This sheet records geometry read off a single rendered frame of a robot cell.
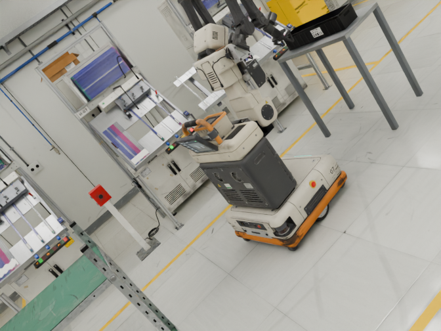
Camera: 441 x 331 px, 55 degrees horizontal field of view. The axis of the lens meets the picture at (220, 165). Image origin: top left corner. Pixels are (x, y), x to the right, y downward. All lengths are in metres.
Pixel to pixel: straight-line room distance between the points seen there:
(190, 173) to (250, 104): 1.78
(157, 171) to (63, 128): 1.85
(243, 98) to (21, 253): 2.28
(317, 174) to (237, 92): 0.73
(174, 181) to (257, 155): 1.90
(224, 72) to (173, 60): 3.42
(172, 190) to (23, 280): 1.57
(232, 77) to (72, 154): 3.40
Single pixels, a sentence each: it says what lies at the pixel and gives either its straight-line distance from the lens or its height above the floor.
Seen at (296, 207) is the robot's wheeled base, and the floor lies 0.23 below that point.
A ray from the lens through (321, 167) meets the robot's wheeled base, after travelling 2.81.
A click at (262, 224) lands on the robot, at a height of 0.25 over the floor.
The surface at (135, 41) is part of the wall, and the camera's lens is 5.96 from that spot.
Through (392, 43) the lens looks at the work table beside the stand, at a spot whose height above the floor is 0.48.
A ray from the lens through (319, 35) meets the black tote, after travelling 3.31.
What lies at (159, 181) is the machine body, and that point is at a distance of 4.24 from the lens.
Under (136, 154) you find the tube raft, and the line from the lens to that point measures 3.90.
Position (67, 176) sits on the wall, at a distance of 5.74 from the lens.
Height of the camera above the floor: 1.54
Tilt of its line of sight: 19 degrees down
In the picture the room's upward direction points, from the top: 37 degrees counter-clockwise
